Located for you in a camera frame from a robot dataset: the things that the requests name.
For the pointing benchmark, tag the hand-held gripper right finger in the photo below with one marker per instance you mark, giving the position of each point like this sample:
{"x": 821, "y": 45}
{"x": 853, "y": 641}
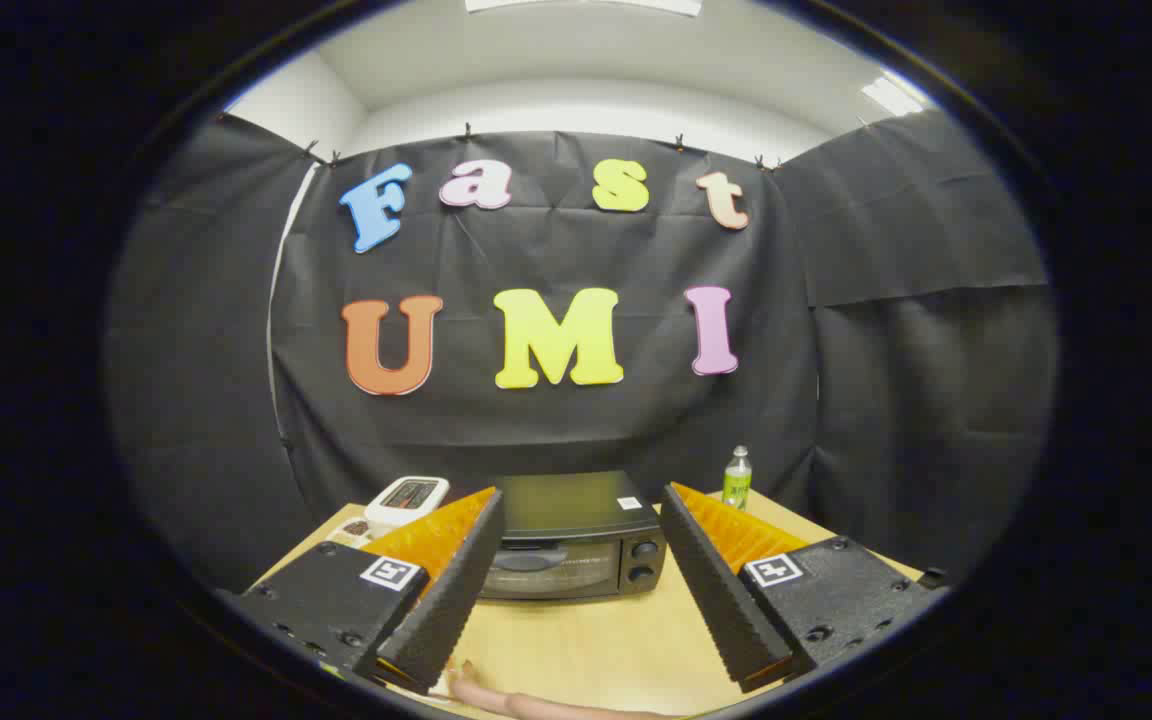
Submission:
{"x": 721, "y": 600}

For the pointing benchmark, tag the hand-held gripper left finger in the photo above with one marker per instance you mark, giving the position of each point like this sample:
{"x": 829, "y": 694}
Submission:
{"x": 456, "y": 600}

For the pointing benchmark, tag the black toaster oven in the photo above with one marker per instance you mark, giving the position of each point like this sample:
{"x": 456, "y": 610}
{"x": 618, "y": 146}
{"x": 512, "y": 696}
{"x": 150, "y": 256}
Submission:
{"x": 576, "y": 510}

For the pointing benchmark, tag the white pop-up toaster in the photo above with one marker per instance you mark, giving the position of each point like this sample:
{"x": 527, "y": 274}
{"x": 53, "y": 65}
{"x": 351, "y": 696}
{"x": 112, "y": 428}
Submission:
{"x": 406, "y": 495}

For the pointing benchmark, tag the green label drink bottle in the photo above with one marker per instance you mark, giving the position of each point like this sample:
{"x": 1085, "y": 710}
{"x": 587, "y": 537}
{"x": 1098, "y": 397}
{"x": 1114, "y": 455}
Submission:
{"x": 737, "y": 485}

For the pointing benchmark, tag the small white dish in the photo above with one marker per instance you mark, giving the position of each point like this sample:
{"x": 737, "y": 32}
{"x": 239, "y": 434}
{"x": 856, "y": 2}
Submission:
{"x": 356, "y": 528}

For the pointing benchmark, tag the ceiling light panel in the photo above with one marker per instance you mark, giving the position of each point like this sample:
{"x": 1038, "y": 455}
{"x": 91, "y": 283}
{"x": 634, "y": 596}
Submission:
{"x": 586, "y": 5}
{"x": 891, "y": 97}

